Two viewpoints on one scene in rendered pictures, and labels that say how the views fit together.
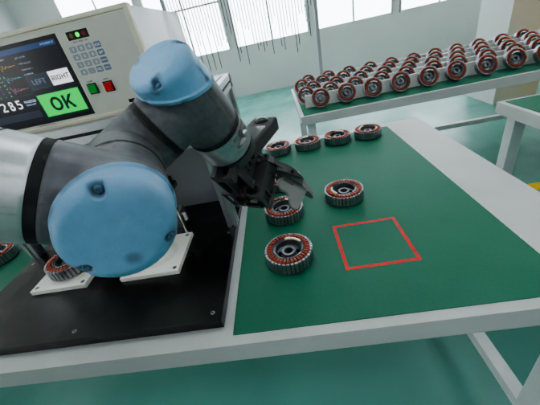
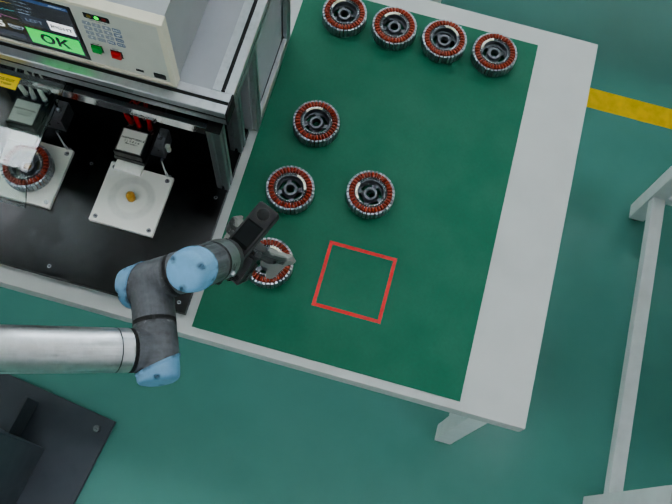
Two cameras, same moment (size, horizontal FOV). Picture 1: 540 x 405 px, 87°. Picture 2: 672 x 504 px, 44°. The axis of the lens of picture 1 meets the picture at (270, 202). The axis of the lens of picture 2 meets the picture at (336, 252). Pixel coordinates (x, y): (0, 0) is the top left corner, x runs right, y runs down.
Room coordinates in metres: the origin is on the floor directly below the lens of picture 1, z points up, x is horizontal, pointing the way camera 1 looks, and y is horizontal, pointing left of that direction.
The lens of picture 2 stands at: (-0.05, -0.16, 2.53)
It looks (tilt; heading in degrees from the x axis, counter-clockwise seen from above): 71 degrees down; 0
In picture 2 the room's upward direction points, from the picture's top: 9 degrees clockwise
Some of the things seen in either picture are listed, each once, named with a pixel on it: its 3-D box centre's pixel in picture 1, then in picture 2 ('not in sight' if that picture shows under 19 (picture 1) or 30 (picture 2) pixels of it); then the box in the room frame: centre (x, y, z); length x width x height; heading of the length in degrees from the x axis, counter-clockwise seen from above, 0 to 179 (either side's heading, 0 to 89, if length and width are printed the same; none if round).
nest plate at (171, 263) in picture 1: (159, 255); (131, 199); (0.61, 0.31, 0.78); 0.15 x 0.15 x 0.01; 83
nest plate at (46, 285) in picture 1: (75, 267); (31, 171); (0.63, 0.56, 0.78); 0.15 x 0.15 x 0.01; 83
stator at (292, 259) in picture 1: (288, 252); (268, 262); (0.51, -0.02, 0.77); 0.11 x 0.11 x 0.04
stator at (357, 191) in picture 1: (343, 192); (370, 194); (0.71, -0.22, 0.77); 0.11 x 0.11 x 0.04
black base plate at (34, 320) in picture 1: (121, 262); (85, 182); (0.63, 0.43, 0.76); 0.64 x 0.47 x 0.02; 83
